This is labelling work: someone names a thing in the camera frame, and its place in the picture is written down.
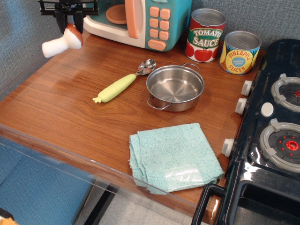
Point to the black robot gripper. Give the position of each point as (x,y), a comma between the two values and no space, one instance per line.
(62,8)

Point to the plush brown white mushroom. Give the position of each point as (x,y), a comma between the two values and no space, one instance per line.
(71,39)

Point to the toy teal microwave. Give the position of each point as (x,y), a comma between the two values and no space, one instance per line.
(151,24)

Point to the small steel pan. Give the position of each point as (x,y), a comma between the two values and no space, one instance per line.
(175,88)

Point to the tomato sauce can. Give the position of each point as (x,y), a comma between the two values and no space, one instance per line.
(205,31)

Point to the clear acrylic barrier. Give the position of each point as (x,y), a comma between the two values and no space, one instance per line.
(42,184)

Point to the teal folded cloth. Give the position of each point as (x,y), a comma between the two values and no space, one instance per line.
(173,158)

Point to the pineapple slices can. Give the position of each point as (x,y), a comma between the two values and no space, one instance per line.
(239,53)

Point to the black toy stove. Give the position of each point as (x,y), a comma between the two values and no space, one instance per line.
(263,175)

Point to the spoon with green handle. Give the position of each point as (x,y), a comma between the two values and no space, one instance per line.
(120,85)

